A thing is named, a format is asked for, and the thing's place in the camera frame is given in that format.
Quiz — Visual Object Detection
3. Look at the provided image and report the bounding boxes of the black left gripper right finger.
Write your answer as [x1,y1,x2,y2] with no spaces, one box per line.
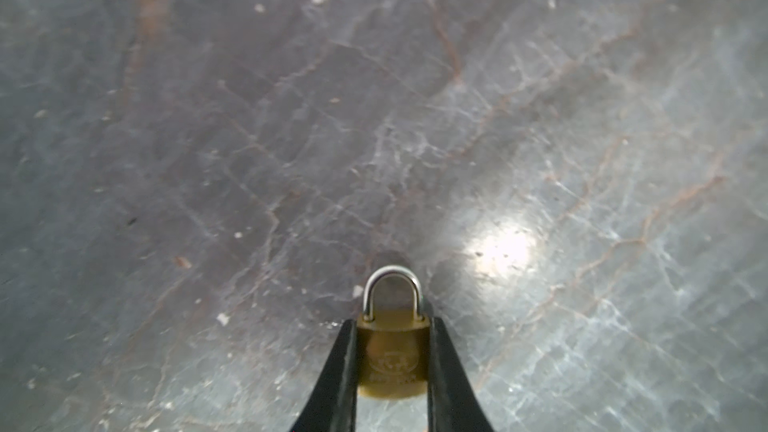
[427,317,494,432]

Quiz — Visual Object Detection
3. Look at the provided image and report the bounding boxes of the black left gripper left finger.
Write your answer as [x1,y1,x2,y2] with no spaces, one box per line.
[290,319,358,432]

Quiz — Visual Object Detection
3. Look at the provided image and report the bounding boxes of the brass padlock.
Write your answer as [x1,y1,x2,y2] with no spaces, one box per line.
[357,265,431,400]

